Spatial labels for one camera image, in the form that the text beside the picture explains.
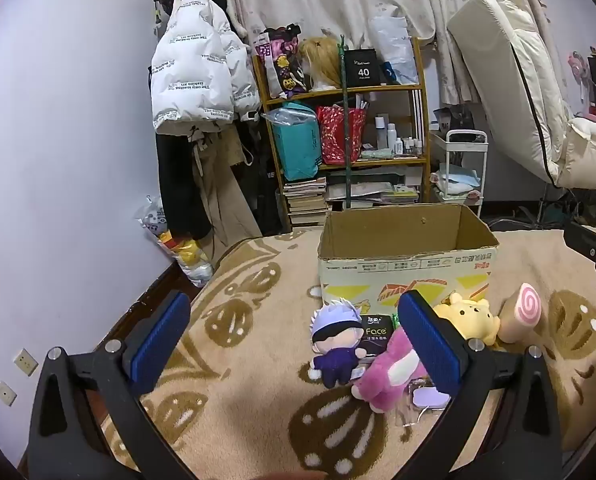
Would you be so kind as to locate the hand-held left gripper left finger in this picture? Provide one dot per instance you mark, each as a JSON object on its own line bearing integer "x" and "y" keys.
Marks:
{"x": 158, "y": 340}

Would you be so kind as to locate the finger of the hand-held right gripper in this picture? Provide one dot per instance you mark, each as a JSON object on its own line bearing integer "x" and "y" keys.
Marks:
{"x": 585, "y": 237}

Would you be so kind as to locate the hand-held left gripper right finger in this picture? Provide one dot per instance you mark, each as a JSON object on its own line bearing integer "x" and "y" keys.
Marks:
{"x": 427, "y": 345}

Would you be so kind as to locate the green tissue packet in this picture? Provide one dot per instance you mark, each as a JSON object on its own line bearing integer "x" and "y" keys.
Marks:
{"x": 395, "y": 321}

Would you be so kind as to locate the yellow plush dog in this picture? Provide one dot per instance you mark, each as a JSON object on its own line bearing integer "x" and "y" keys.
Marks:
{"x": 470, "y": 317}

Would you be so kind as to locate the black tissue packet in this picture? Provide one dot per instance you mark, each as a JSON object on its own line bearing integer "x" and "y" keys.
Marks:
{"x": 377, "y": 335}

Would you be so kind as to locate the pink plush bear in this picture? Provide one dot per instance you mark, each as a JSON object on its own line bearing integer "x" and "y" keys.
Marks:
{"x": 385, "y": 375}

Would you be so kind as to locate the printed cardboard box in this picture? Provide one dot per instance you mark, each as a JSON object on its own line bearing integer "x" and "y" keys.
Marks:
{"x": 427, "y": 265}

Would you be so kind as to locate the pink swirl roll plush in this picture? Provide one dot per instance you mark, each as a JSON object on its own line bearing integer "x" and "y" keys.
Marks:
{"x": 522, "y": 310}

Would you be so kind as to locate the white-haired plush doll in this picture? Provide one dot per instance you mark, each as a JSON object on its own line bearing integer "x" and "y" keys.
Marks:
{"x": 335, "y": 340}

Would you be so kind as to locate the office chair base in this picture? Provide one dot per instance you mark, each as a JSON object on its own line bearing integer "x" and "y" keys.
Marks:
{"x": 542, "y": 210}

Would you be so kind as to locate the cream quilt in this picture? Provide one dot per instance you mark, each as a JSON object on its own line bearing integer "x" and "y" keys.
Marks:
{"x": 592, "y": 150}

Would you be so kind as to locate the plastic bag of toys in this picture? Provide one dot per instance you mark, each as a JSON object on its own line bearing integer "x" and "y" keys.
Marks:
{"x": 188, "y": 255}

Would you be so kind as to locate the white trolley cart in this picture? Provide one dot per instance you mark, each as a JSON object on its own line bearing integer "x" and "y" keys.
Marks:
{"x": 481, "y": 170}

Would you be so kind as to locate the folded blue cloth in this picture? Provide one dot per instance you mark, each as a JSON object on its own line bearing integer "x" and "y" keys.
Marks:
{"x": 457, "y": 180}

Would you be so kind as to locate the black hanging garment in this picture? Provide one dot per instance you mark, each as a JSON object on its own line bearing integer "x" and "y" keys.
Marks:
{"x": 178, "y": 185}

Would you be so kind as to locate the beige trousers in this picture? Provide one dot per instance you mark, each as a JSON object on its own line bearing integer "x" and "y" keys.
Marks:
{"x": 228, "y": 200}

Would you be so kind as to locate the pile of papers and booklets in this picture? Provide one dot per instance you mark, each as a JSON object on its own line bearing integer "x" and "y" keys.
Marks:
{"x": 372, "y": 190}

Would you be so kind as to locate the pink desk fan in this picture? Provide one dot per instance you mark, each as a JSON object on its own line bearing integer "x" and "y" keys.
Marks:
{"x": 577, "y": 67}

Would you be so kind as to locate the black handbag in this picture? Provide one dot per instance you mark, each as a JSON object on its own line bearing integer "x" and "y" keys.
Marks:
{"x": 455, "y": 120}

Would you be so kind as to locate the stack of books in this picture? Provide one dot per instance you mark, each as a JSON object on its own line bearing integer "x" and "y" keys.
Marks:
{"x": 305, "y": 205}

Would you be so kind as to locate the row of cosmetic bottles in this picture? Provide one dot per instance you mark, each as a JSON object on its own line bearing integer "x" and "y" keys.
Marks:
{"x": 395, "y": 142}

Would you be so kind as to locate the green pole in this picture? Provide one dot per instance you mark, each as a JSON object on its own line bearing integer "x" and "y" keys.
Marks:
{"x": 347, "y": 150}

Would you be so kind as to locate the red patterned bag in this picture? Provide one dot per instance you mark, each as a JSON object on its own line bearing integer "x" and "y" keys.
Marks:
{"x": 335, "y": 135}

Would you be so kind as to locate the teal bag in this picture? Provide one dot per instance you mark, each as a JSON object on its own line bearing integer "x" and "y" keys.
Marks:
{"x": 295, "y": 145}

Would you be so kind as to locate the wooden shelf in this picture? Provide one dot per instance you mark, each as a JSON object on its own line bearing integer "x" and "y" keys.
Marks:
{"x": 377, "y": 89}

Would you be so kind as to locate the white plastic bag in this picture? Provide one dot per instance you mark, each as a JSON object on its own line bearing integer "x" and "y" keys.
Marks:
{"x": 395, "y": 50}

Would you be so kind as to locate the black box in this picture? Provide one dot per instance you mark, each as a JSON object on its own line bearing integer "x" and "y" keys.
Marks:
{"x": 362, "y": 67}

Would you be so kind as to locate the white puffer jacket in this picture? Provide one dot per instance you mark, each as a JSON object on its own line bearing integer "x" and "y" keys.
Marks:
{"x": 193, "y": 60}

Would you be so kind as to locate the printed tote bag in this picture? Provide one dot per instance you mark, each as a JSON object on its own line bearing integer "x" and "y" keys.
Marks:
{"x": 280, "y": 65}

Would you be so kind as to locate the blonde wig on head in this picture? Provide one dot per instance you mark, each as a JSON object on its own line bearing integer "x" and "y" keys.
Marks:
{"x": 320, "y": 62}

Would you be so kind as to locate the white wall socket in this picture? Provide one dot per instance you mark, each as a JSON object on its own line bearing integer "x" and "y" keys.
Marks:
{"x": 5, "y": 393}
{"x": 26, "y": 362}

